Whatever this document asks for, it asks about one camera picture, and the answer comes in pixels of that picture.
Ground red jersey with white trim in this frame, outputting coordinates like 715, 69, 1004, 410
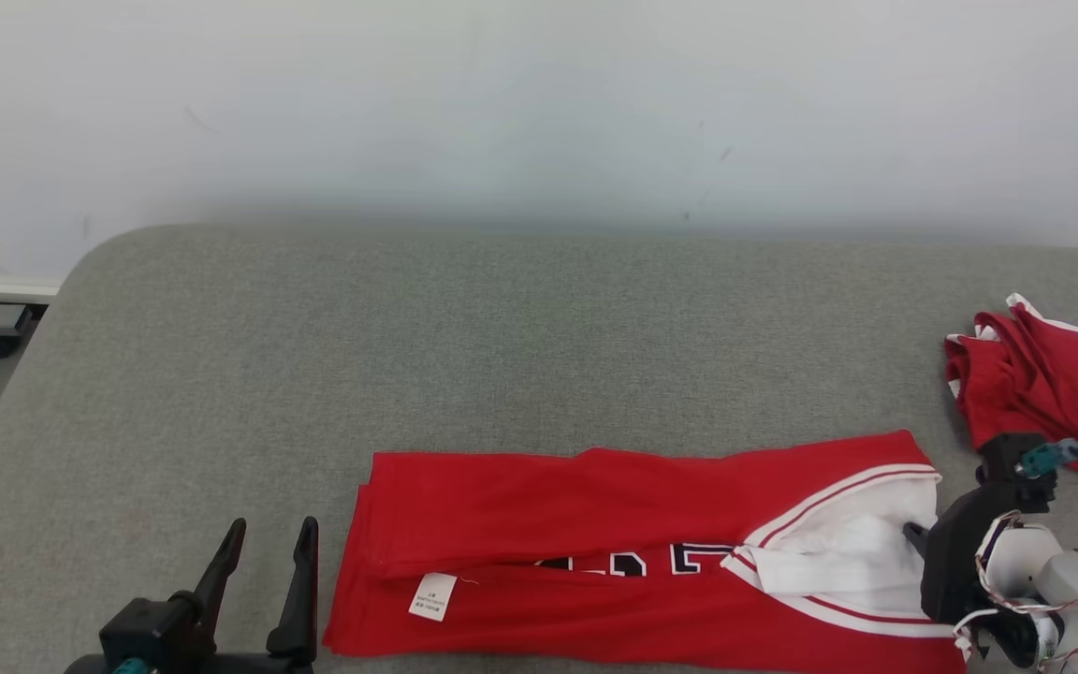
321, 428, 970, 674

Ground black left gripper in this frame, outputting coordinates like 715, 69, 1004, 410
62, 515, 321, 674

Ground teal right camera connector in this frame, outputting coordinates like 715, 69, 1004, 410
1014, 437, 1078, 479

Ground red Bulls basketball shorts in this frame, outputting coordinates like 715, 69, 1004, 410
943, 292, 1078, 490

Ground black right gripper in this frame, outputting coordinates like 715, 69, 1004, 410
902, 482, 1027, 627

